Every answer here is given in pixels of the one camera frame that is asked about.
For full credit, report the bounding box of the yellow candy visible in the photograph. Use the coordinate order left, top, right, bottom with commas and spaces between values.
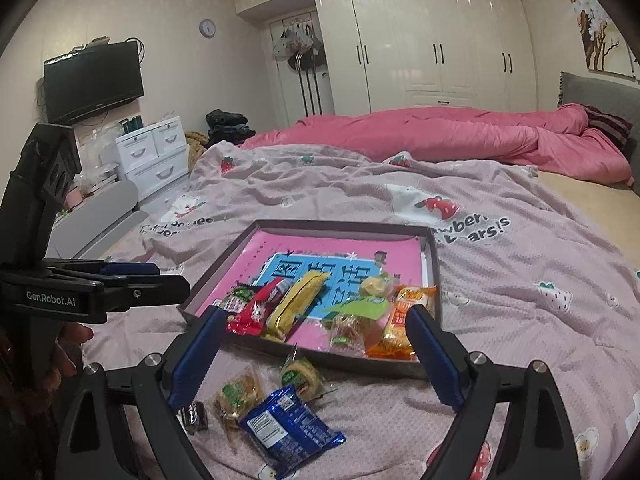
359, 272, 396, 301

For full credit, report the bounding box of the yellow snack packet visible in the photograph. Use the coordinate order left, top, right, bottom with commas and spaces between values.
264, 270, 331, 343

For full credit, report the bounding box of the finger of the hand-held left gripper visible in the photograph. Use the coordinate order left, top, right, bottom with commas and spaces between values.
102, 273, 191, 311
42, 258, 162, 284

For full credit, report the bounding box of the coat rack with bags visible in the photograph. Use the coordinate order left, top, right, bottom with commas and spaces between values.
271, 17, 331, 117

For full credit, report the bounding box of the tree blossom wall painting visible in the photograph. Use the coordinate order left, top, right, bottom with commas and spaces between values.
562, 0, 640, 81

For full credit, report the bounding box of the brown plush toy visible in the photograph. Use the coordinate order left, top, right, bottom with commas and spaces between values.
185, 130, 211, 178

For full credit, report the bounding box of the dark brown candy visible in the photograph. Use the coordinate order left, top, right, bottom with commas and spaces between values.
177, 401, 211, 435

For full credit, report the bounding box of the white drawer cabinet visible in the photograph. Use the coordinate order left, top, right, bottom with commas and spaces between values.
115, 116, 191, 201

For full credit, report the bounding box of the clear plastic bag pile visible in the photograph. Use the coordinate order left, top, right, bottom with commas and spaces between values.
75, 130, 121, 201

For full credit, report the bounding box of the cream wardrobe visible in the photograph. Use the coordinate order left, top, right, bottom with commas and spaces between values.
232, 0, 538, 116

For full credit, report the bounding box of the person's left hand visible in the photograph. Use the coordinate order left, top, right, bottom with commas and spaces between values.
42, 323, 96, 392

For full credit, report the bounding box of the round cake clear packet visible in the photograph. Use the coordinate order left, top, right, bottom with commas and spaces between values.
270, 345, 338, 403

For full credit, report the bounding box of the pink and blue book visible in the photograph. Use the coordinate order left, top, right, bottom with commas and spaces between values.
192, 230, 426, 356

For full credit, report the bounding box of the shallow dark cardboard box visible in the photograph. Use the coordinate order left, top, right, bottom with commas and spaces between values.
181, 219, 442, 380

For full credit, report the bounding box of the beige bed sheet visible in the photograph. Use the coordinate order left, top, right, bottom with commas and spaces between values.
537, 170, 640, 201

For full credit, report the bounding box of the strawberry printed blanket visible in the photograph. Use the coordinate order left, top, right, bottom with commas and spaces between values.
82, 140, 640, 480

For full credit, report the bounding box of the grey padded headboard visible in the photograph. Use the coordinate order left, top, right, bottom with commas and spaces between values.
557, 71, 640, 181

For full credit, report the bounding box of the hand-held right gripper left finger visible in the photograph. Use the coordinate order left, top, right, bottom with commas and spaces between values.
55, 306, 228, 480

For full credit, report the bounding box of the pink quilt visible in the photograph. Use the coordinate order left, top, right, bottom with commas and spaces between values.
240, 102, 635, 186

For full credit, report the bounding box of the green label cake packet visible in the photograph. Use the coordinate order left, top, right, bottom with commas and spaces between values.
210, 365, 266, 433

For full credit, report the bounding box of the black flat television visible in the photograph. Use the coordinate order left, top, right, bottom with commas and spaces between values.
42, 41, 146, 125

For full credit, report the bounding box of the blue snack packet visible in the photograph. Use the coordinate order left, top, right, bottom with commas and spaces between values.
237, 384, 347, 466

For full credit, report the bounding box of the green and black snack packet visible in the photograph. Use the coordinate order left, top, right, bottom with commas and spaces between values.
217, 284, 256, 313

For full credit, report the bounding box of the clear red candy packet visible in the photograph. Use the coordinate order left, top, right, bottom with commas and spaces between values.
327, 312, 373, 351

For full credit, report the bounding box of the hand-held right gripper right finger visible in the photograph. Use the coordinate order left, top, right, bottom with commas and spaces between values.
405, 304, 583, 480

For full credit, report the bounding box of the red snack packet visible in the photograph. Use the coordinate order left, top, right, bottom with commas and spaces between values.
226, 276, 291, 336

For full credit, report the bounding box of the dark clothes pile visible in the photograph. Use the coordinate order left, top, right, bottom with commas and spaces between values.
205, 109, 257, 148

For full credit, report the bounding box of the orange cracker packet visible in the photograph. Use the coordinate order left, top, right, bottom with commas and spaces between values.
365, 284, 438, 361

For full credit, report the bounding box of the dark striped pillow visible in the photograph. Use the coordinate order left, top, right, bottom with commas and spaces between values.
582, 105, 633, 151

